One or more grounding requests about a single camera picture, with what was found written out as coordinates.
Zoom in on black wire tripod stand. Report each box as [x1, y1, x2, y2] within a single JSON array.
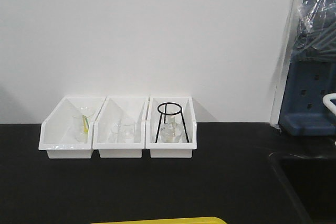
[[155, 102, 190, 143]]

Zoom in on yellow green plastic stirrers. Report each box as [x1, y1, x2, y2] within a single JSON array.
[[82, 115, 89, 133]]

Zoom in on blue drying rack base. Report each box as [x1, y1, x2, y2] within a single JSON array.
[[279, 61, 335, 136]]

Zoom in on clear glass conical flask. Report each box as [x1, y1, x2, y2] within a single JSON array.
[[158, 116, 182, 143]]

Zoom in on small clear glass beaker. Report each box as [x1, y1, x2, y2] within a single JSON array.
[[120, 118, 135, 142]]

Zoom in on clear plastic bag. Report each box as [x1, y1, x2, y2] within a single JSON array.
[[291, 0, 335, 63]]

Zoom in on white storage bin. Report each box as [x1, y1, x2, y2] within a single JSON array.
[[92, 97, 149, 158], [38, 97, 106, 159], [145, 97, 197, 158]]

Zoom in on white storage bin middle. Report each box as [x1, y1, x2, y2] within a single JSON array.
[[92, 97, 149, 158]]

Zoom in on yellow plastic tray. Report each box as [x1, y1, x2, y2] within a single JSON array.
[[99, 217, 227, 224]]

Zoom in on white storage bin left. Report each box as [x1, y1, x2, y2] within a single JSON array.
[[38, 97, 106, 159]]

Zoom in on white storage bin right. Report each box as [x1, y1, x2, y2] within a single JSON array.
[[145, 97, 197, 158]]

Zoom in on black lab sink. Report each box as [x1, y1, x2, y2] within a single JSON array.
[[269, 152, 335, 223]]

